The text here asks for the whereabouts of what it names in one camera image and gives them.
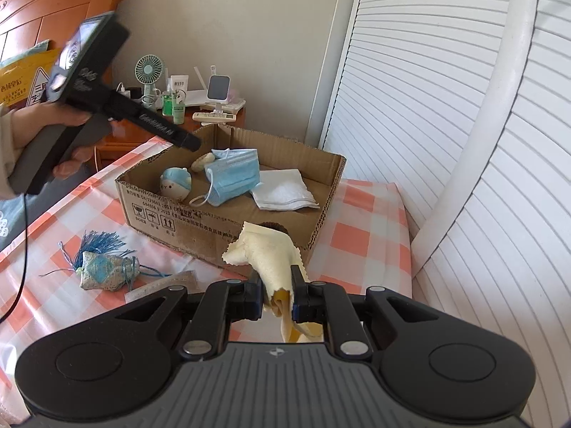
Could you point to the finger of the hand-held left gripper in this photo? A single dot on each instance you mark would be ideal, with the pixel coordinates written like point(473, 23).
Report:
point(189, 141)

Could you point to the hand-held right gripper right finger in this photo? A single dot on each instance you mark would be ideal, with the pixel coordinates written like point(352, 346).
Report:
point(298, 307)

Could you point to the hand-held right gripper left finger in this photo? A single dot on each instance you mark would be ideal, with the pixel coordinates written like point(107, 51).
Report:
point(255, 305)

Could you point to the beige round plush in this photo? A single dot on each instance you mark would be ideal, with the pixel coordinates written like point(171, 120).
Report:
point(201, 162)

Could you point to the blue white plush toy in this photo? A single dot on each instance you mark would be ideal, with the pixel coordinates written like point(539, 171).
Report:
point(176, 185)

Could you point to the yellow cloth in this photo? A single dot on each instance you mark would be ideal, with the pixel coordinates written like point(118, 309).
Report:
point(267, 254)

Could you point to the blue face mask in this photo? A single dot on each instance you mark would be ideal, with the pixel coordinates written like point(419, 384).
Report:
point(232, 174)

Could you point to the brown cardboard box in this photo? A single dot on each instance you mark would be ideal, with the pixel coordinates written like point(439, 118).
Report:
point(178, 232)

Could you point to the white towel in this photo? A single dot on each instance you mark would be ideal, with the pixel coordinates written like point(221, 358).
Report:
point(281, 191)

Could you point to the person's left forearm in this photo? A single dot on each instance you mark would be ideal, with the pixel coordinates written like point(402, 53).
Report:
point(6, 156)

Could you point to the person's left hand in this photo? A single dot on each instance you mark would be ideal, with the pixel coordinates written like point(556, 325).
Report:
point(49, 118)

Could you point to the pale green bottle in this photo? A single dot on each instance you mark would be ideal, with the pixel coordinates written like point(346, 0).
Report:
point(178, 113)

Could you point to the white remote control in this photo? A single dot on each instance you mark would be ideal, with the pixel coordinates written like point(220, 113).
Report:
point(214, 117)

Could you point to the white charger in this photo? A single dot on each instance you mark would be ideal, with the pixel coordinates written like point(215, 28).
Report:
point(125, 90)

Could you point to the white router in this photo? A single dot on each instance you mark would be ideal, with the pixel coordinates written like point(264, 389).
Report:
point(200, 91)

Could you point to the wooden nightstand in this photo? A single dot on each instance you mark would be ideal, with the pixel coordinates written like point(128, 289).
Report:
point(129, 136)

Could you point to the white stand mirror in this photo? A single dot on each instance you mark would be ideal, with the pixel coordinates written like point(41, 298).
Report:
point(219, 87)

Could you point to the green desk fan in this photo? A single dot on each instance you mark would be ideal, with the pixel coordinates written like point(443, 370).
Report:
point(149, 70)

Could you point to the yellow snack box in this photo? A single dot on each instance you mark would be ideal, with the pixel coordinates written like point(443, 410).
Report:
point(18, 80)

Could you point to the wooden bed headboard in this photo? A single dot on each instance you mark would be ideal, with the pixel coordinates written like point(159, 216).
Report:
point(26, 22)

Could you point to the pink checkered tablecloth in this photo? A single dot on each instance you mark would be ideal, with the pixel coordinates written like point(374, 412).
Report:
point(366, 249)

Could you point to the grey cloth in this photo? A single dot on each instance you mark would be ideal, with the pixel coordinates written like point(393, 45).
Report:
point(151, 290)

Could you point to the blue tasselled sachet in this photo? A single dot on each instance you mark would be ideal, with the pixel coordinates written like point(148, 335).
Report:
point(102, 269)

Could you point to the blue cloud print bedsheet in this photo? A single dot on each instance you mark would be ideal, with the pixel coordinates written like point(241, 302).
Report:
point(11, 214)

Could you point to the white louvered wardrobe door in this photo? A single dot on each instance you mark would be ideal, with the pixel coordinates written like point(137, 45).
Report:
point(401, 76)
point(513, 254)

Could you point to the white wardrobe post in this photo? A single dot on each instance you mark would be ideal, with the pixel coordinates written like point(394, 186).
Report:
point(490, 133)

